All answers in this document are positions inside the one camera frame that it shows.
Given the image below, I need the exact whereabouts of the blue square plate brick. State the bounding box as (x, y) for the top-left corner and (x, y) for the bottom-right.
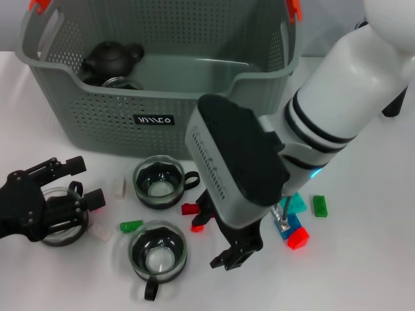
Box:
(274, 213), (304, 240)

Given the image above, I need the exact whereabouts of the green flat toy brick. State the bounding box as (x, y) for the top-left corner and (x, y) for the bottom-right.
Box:
(312, 195), (329, 217)

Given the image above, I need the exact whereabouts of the green sloped toy brick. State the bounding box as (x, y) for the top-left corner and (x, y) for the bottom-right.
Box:
(119, 219), (144, 233)

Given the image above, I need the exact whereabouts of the right wrist cable with connector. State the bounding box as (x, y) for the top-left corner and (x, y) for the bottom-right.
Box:
(273, 193), (292, 233)

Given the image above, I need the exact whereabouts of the grey perforated storage basket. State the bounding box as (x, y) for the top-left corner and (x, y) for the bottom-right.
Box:
(14, 0), (304, 161)

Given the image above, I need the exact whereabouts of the teal square plate brick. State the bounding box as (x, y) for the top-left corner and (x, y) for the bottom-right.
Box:
(280, 191), (308, 214)

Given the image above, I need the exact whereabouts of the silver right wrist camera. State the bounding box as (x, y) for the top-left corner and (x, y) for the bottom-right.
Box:
(184, 93), (291, 231)

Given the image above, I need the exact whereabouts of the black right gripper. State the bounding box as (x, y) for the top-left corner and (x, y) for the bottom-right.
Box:
(191, 190), (265, 272)

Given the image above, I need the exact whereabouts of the orange basket handle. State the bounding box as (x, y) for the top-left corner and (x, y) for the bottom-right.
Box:
(28, 0), (304, 26)

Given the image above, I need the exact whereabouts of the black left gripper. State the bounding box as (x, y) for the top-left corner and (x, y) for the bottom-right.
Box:
(0, 155), (107, 244)

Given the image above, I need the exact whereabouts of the black clay teapot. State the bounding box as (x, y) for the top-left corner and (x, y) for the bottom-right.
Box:
(80, 40), (145, 87)

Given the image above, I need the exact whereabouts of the large orange-red sloped brick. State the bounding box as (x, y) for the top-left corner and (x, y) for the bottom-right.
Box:
(287, 226), (311, 251)

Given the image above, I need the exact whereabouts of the white flat toy brick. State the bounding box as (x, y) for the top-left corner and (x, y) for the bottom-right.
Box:
(86, 223), (113, 242)

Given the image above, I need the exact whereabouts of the glass teacup with black sleeve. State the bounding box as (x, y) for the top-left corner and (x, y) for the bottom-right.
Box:
(101, 76), (145, 91)
(40, 181), (90, 248)
(132, 155), (201, 211)
(128, 220), (189, 302)

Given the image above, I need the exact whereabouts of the white thick toy brick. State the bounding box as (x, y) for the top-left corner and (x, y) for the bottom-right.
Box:
(113, 177), (128, 199)

